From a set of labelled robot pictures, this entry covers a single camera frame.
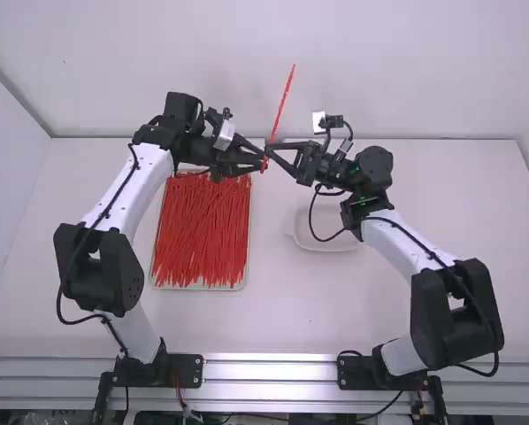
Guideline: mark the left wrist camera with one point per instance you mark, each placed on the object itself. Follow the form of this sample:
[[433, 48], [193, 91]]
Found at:
[[225, 136]]

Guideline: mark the silver rails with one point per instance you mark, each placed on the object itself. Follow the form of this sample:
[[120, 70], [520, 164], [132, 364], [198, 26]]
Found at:
[[269, 376]]

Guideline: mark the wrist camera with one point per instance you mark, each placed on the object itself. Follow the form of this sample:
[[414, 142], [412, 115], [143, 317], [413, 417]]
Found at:
[[225, 136], [319, 121]]

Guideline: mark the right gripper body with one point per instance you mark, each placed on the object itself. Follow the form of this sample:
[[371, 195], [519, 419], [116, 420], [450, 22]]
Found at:
[[316, 164]]

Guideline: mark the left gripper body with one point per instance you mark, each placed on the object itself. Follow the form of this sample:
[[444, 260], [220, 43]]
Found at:
[[216, 159]]

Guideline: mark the white dish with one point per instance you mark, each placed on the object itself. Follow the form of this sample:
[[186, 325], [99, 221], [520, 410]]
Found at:
[[326, 241]]

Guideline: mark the pale tray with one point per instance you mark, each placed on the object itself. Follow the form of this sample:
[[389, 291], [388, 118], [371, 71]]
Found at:
[[202, 289]]

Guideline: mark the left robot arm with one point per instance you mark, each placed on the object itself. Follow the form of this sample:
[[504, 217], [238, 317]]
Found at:
[[127, 186]]

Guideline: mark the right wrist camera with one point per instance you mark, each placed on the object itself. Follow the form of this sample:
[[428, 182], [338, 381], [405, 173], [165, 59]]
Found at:
[[319, 121]]

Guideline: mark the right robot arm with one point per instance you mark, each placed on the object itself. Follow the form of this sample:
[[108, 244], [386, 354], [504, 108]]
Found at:
[[404, 245]]

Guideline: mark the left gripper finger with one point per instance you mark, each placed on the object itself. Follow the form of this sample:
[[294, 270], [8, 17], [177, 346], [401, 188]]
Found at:
[[244, 147], [247, 166]]

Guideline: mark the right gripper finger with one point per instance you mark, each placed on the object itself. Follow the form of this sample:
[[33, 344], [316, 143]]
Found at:
[[296, 168], [297, 148]]

